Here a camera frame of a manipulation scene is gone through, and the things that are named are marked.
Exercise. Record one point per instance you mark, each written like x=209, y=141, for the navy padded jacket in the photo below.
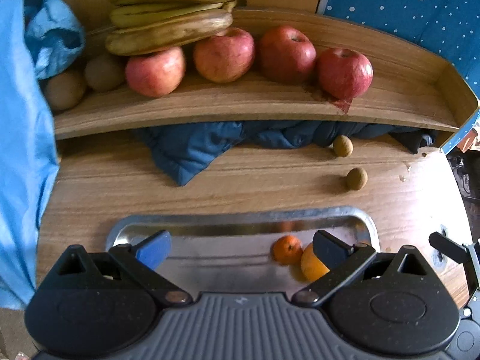
x=187, y=150

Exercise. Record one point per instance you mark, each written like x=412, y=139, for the orange cherry tomato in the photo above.
x=287, y=249

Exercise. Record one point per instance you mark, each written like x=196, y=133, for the blue white-dotted cloth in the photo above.
x=405, y=7

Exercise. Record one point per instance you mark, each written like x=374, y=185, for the brown longan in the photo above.
x=342, y=145
x=356, y=178

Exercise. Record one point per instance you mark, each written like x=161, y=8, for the metal tray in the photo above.
x=225, y=247

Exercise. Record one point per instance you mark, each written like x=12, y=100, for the dark sneakers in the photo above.
x=461, y=174

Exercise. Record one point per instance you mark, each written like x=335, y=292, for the wooden shelf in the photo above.
x=243, y=101

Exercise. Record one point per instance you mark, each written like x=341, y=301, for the light blue garment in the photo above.
x=22, y=157

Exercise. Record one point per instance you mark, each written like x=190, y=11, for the yellow-orange round fruit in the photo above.
x=311, y=266

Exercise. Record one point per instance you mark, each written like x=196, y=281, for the brown kiwi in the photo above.
x=104, y=72
x=65, y=89

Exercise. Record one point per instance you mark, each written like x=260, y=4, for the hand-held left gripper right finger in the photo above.
x=332, y=247

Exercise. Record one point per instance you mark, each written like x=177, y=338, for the bunch of bananas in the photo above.
x=168, y=30

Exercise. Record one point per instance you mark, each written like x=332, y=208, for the blue plastic bag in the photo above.
x=56, y=33

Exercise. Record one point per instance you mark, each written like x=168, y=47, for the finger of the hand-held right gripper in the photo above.
x=448, y=245

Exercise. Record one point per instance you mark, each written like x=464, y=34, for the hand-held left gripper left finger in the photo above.
x=153, y=250

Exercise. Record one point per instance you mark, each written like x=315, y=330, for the red apple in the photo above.
x=224, y=55
x=155, y=71
x=287, y=54
x=345, y=73

